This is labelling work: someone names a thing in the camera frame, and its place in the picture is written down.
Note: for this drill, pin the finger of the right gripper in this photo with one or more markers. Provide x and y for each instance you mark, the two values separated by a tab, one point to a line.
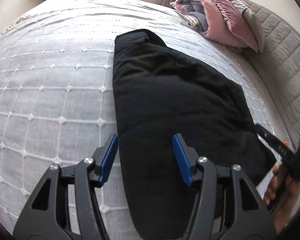
273	142

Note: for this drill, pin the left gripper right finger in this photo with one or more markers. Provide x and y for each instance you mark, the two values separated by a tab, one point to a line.
244	217

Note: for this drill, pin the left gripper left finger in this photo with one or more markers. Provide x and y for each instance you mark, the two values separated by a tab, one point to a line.
46	212

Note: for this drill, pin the black large garment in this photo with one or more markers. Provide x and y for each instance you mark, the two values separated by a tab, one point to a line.
160	92

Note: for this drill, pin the grey quilted headboard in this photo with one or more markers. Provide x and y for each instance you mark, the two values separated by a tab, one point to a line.
278	67

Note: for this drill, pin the grey white bedspread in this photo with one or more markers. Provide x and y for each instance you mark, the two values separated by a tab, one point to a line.
56	99

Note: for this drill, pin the pink velvet pillow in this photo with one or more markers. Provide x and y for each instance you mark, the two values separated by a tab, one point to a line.
236	24

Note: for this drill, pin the grey pink pillow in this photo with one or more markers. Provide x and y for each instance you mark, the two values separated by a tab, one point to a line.
252	20

